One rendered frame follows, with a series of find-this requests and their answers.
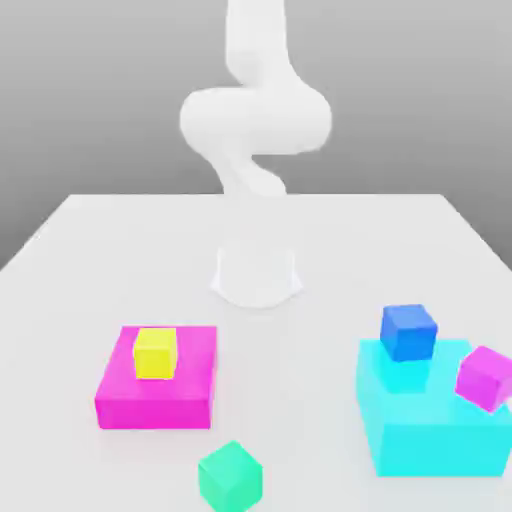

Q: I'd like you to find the small yellow cube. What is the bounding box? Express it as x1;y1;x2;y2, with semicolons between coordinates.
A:
132;327;178;381

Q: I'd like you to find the small blue cube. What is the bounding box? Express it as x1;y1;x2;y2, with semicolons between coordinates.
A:
379;303;439;363

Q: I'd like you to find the small green cube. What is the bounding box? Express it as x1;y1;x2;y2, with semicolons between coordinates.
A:
197;440;264;512

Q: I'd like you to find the small purple cube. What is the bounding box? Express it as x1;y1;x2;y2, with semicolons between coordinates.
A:
454;345;512;414

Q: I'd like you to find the large magenta box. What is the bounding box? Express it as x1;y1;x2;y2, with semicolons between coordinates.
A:
94;325;218;431

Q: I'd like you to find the large cyan box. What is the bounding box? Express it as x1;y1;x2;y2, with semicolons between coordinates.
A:
355;338;512;479

